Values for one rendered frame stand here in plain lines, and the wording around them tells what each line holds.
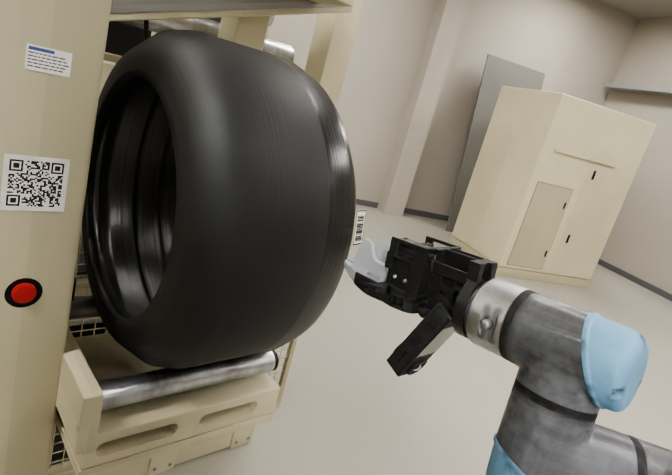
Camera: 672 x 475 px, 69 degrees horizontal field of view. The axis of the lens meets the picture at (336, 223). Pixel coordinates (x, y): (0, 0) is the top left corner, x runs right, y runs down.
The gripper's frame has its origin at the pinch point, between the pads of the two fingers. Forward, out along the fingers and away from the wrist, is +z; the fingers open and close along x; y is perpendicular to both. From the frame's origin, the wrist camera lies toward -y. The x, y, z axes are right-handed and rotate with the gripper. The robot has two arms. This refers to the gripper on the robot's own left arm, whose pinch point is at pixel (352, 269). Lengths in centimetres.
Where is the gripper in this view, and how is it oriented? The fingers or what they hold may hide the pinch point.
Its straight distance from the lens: 68.1
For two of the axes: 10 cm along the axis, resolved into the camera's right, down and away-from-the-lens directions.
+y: 1.7, -9.7, -1.7
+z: -6.6, -2.5, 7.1
